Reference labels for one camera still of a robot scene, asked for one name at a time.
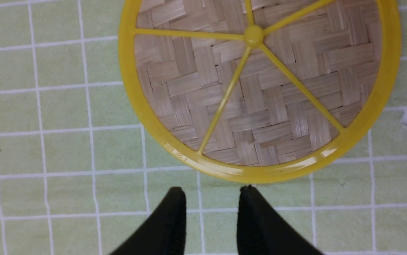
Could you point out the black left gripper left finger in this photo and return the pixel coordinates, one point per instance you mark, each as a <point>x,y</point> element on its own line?
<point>163,232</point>

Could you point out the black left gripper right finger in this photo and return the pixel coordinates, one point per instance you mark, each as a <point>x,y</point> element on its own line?
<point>262,231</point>

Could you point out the yellow woven bamboo steamer lid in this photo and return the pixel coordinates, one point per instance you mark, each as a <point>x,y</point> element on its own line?
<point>259,91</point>

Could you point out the green checkered tablecloth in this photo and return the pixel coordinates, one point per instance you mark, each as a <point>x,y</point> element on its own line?
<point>79,173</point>

